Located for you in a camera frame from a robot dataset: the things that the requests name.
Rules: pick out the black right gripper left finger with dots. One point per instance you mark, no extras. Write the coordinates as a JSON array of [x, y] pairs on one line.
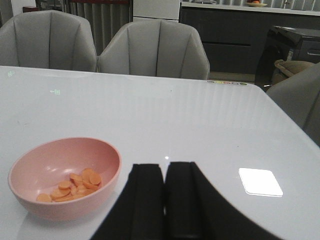
[[138, 213]]

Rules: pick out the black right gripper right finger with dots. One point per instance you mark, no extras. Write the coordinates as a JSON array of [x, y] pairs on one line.
[[195, 210]]

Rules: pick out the orange ham slices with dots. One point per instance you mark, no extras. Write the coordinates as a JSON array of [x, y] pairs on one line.
[[77, 186]]

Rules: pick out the pink plastic bowl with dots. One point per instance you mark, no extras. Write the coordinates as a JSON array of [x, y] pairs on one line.
[[40, 170]]

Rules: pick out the coloured sticker strip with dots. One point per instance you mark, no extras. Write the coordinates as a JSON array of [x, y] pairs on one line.
[[227, 82]]

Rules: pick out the grey chair at table side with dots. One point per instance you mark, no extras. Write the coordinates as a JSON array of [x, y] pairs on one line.
[[299, 97]]

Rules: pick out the beige cushion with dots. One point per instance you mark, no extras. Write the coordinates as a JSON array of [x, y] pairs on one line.
[[285, 69]]

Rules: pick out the right grey upholstered chair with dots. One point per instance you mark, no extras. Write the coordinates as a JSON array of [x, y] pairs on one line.
[[156, 48]]

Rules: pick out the grey upholstered chair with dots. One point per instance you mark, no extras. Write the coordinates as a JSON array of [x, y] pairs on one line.
[[48, 39], [156, 48]]

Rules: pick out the dark kitchen counter cabinet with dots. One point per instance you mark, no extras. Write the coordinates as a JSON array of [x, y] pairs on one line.
[[234, 36]]

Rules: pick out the left grey upholstered chair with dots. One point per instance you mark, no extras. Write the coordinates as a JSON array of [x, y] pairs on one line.
[[48, 39]]

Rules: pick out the black appliance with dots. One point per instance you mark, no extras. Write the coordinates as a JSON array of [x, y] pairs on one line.
[[288, 44]]

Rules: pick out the white refrigerator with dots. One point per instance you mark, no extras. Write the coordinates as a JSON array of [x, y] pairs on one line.
[[155, 9]]

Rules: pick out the fruit plate on counter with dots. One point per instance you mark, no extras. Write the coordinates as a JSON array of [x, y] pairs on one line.
[[255, 3]]

